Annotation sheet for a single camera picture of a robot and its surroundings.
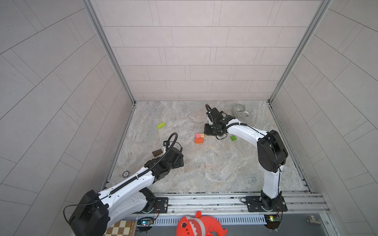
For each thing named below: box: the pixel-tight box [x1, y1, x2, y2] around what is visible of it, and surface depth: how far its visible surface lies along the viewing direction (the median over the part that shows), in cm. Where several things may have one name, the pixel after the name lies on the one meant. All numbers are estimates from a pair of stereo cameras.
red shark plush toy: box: [176, 210, 228, 236], surface depth 62 cm
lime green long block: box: [156, 121, 166, 130], surface depth 104 cm
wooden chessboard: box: [103, 220, 137, 236], surface depth 64 cm
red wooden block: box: [194, 137, 205, 145], surface depth 96 cm
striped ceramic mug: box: [232, 103, 250, 119], surface depth 104 cm
